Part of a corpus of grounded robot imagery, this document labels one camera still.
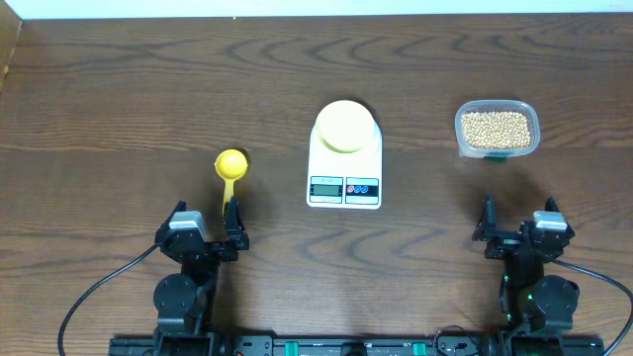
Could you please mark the soybeans in container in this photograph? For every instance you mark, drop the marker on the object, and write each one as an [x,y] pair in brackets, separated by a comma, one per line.
[496,130]

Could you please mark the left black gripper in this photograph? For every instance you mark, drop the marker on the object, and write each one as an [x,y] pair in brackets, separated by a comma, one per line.
[210,246]

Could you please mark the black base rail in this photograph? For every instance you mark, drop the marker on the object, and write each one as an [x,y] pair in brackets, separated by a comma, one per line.
[262,345]

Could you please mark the clear plastic container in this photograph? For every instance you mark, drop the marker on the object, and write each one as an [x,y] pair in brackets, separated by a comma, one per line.
[466,150]

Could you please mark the yellow measuring scoop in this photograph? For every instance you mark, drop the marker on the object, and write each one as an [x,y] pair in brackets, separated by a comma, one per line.
[231,165]

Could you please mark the pale yellow bowl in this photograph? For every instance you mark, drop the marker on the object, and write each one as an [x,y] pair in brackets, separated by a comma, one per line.
[345,126]

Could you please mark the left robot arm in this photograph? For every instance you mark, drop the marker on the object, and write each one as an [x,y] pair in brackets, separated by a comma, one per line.
[184,300]

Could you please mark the white digital kitchen scale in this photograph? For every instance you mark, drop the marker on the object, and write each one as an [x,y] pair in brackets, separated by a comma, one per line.
[345,180]

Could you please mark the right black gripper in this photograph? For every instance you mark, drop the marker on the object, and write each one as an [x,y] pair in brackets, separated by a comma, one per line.
[502,243]

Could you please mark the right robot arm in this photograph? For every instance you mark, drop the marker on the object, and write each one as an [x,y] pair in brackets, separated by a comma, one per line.
[539,307]

